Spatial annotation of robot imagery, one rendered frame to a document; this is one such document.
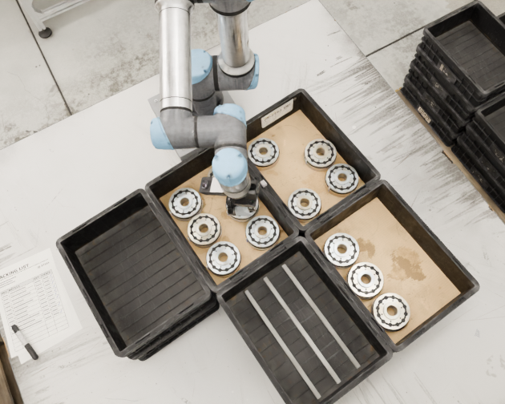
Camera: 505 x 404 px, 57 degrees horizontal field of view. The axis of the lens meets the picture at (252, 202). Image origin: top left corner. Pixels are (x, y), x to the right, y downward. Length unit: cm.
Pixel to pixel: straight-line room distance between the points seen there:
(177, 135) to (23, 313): 89
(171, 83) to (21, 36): 230
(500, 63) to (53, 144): 188
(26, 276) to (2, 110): 151
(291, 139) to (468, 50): 107
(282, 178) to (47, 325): 89
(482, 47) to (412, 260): 121
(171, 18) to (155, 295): 77
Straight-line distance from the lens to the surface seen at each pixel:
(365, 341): 139
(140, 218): 152
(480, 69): 231
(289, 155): 154
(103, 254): 152
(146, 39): 304
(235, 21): 133
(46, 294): 170
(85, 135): 188
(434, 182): 172
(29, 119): 296
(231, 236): 144
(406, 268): 146
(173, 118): 109
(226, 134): 106
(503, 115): 236
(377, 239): 146
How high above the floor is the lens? 220
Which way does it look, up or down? 68 degrees down
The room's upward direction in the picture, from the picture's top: 9 degrees counter-clockwise
